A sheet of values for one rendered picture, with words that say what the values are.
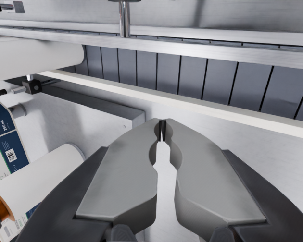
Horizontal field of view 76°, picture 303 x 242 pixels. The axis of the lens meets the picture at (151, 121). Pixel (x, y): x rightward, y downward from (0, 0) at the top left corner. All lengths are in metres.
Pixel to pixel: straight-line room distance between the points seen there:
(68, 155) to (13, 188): 0.13
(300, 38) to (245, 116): 0.10
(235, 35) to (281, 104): 0.10
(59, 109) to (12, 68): 0.23
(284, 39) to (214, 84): 0.09
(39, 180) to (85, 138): 0.13
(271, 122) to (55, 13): 0.48
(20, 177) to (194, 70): 0.41
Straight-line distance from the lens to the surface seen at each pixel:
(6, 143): 0.70
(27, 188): 0.50
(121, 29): 0.24
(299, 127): 0.26
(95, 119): 0.45
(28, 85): 0.53
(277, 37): 0.27
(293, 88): 0.28
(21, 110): 0.70
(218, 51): 0.19
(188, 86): 0.30
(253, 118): 0.25
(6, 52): 0.34
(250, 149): 0.37
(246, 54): 0.19
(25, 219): 0.89
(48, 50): 0.36
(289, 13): 0.32
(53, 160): 0.53
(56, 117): 0.57
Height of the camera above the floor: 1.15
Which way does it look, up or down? 50 degrees down
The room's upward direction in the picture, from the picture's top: 128 degrees counter-clockwise
